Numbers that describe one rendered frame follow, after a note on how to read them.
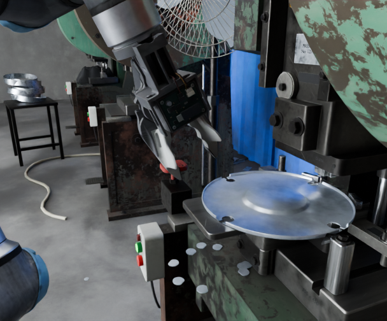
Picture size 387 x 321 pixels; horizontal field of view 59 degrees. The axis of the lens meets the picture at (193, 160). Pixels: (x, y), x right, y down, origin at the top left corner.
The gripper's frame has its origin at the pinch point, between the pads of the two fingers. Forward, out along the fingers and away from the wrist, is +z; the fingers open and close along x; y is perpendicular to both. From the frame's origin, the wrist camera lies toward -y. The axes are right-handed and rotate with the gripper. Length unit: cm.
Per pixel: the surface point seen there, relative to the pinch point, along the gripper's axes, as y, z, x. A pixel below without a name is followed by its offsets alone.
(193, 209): -6.5, 12.1, -2.7
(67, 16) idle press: -307, -32, 25
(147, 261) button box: -24.5, 30.0, -16.2
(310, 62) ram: -2.1, -3.0, 26.9
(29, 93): -292, 9, -39
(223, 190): -11.3, 15.6, 5.4
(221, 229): 2.2, 12.7, -1.5
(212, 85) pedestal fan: -88, 20, 43
